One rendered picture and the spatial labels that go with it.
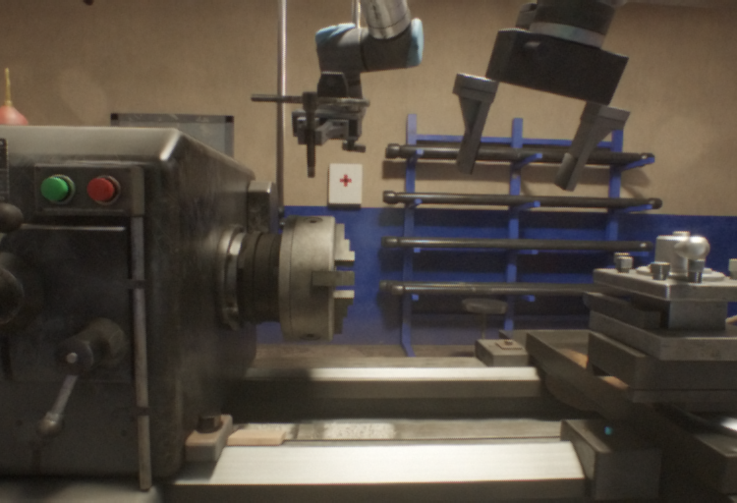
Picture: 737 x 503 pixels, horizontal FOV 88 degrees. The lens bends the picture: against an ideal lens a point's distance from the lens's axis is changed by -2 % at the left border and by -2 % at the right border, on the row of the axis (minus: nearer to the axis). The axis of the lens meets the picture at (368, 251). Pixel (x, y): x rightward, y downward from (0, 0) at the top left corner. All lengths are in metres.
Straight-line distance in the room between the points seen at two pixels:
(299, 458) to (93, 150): 0.53
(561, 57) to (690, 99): 4.79
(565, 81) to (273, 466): 0.64
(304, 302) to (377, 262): 3.15
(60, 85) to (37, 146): 4.10
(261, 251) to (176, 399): 0.28
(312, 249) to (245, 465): 0.35
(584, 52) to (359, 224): 3.41
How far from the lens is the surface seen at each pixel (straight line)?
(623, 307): 0.70
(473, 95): 0.46
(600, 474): 0.75
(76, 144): 0.67
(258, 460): 0.69
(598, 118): 0.53
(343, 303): 0.82
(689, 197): 5.14
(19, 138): 0.73
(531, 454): 0.74
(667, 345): 0.64
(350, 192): 3.68
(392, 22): 0.85
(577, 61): 0.49
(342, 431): 0.76
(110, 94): 4.53
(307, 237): 0.71
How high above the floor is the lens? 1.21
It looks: 4 degrees down
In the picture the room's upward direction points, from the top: 1 degrees clockwise
